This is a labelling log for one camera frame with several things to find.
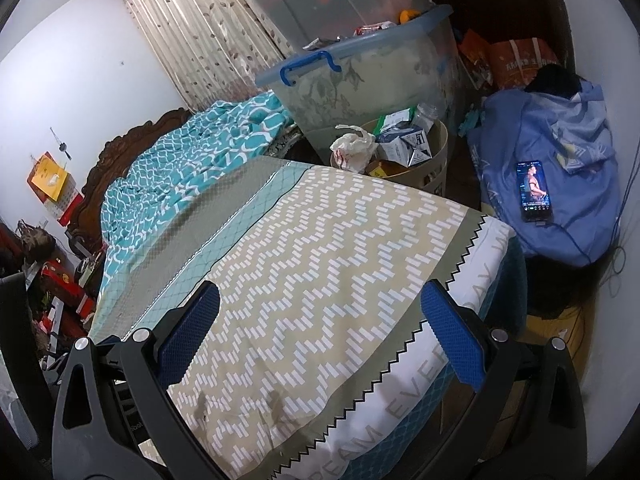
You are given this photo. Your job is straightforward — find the carved wooden headboard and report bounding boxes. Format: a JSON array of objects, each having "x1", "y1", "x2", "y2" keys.
[{"x1": 64, "y1": 106, "x2": 194, "y2": 252}]

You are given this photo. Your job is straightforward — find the small green label bottle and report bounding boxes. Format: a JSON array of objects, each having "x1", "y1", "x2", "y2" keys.
[{"x1": 412, "y1": 102, "x2": 444, "y2": 134}]

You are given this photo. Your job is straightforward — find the blue cloth bundle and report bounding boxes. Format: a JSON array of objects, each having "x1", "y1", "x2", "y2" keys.
[{"x1": 467, "y1": 79, "x2": 624, "y2": 268}]

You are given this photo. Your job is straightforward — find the teal patterned blanket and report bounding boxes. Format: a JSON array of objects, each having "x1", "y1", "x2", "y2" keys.
[{"x1": 99, "y1": 90, "x2": 297, "y2": 262}]

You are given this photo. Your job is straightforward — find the orange shopping bag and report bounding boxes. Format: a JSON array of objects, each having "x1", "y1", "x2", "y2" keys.
[{"x1": 457, "y1": 29, "x2": 566, "y2": 94}]

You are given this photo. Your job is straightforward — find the green white carton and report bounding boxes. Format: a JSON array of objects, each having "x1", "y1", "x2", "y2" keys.
[{"x1": 374, "y1": 108, "x2": 419, "y2": 134}]

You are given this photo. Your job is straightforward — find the red gift box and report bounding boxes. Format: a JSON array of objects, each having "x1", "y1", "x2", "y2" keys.
[{"x1": 39, "y1": 259, "x2": 99, "y2": 322}]

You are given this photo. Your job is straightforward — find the beige waste basket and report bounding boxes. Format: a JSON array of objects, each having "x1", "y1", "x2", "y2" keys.
[{"x1": 357, "y1": 117, "x2": 450, "y2": 197}]

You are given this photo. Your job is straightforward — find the hanging keys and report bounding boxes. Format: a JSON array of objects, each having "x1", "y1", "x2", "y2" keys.
[{"x1": 48, "y1": 127, "x2": 72, "y2": 161}]

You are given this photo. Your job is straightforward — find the grey metal shelf rack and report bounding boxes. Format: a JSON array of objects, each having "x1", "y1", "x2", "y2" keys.
[{"x1": 30, "y1": 260, "x2": 101, "y2": 376}]

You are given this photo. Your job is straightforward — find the zigzag patterned bed sheet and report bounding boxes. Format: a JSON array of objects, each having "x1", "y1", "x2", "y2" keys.
[{"x1": 87, "y1": 154, "x2": 519, "y2": 480}]

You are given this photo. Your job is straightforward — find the beige leaf print curtain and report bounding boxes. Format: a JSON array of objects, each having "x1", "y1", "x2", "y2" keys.
[{"x1": 112, "y1": 0, "x2": 302, "y2": 114}]

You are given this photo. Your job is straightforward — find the black smartphone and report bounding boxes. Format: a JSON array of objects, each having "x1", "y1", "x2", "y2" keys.
[{"x1": 516, "y1": 159, "x2": 555, "y2": 224}]

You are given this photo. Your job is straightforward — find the red yellow wall calendar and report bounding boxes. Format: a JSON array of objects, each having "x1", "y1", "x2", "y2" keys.
[{"x1": 27, "y1": 152, "x2": 84, "y2": 226}]

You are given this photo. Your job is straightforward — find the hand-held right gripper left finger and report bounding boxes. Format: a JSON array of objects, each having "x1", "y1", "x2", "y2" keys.
[{"x1": 51, "y1": 280, "x2": 231, "y2": 480}]

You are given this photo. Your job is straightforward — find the clear storage box blue handle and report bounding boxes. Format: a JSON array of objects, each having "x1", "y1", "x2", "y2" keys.
[{"x1": 254, "y1": 3, "x2": 467, "y2": 149}]

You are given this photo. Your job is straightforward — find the brown handbag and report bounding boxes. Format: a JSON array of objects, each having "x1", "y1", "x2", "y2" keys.
[{"x1": 17, "y1": 219, "x2": 57, "y2": 264}]

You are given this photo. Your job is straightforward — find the black cloth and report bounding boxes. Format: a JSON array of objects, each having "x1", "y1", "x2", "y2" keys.
[{"x1": 524, "y1": 63, "x2": 584, "y2": 99}]

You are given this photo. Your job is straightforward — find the black cable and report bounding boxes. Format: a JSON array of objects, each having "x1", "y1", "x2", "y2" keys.
[{"x1": 602, "y1": 125, "x2": 640, "y2": 302}]

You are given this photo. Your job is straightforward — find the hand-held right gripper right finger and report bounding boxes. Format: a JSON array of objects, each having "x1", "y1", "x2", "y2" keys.
[{"x1": 421, "y1": 279, "x2": 587, "y2": 480}]

